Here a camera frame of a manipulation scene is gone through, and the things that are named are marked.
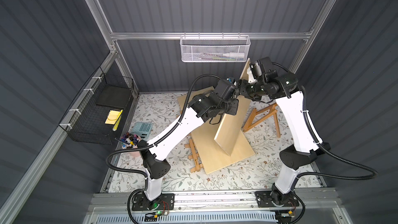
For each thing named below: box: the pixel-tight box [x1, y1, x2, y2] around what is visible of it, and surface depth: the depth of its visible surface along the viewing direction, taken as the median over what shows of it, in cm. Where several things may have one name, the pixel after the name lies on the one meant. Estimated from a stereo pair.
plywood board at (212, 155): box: [190, 113, 255, 175], surface depth 87 cm
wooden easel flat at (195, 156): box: [183, 133, 204, 174], surface depth 87 cm
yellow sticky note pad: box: [104, 109, 121, 125], surface depth 76 cm
